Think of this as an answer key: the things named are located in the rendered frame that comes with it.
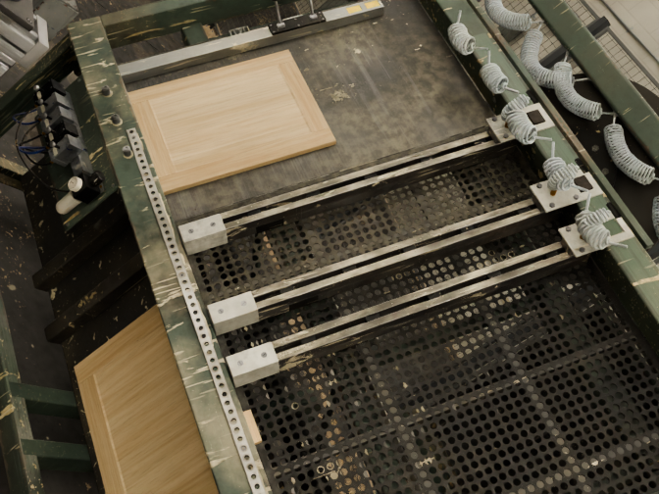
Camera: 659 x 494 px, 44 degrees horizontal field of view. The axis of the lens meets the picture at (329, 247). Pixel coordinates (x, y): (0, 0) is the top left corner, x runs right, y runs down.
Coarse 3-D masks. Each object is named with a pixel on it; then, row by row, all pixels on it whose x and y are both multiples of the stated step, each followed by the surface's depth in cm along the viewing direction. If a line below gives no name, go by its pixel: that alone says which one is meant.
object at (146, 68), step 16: (368, 0) 295; (336, 16) 290; (352, 16) 291; (368, 16) 294; (256, 32) 285; (288, 32) 286; (304, 32) 289; (192, 48) 280; (208, 48) 280; (224, 48) 280; (240, 48) 283; (256, 48) 286; (128, 64) 276; (144, 64) 276; (160, 64) 276; (176, 64) 278; (192, 64) 281; (128, 80) 276
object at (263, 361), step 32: (576, 224) 235; (544, 256) 235; (576, 256) 229; (448, 288) 228; (480, 288) 227; (512, 288) 235; (352, 320) 221; (384, 320) 221; (416, 320) 227; (256, 352) 215; (288, 352) 216; (320, 352) 220
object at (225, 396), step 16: (144, 160) 252; (144, 176) 248; (160, 208) 242; (160, 224) 239; (176, 256) 233; (176, 272) 230; (192, 320) 222; (208, 336) 219; (208, 352) 217; (224, 384) 212; (224, 400) 210; (240, 432) 205; (240, 448) 203; (256, 480) 199
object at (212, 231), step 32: (544, 128) 254; (416, 160) 252; (448, 160) 252; (480, 160) 259; (288, 192) 244; (320, 192) 246; (352, 192) 246; (384, 192) 253; (192, 224) 237; (224, 224) 237; (256, 224) 240
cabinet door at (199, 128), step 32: (256, 64) 279; (288, 64) 280; (128, 96) 271; (160, 96) 271; (192, 96) 271; (224, 96) 272; (256, 96) 272; (288, 96) 272; (160, 128) 263; (192, 128) 264; (224, 128) 264; (256, 128) 264; (288, 128) 264; (320, 128) 264; (160, 160) 256; (192, 160) 257; (224, 160) 257; (256, 160) 257
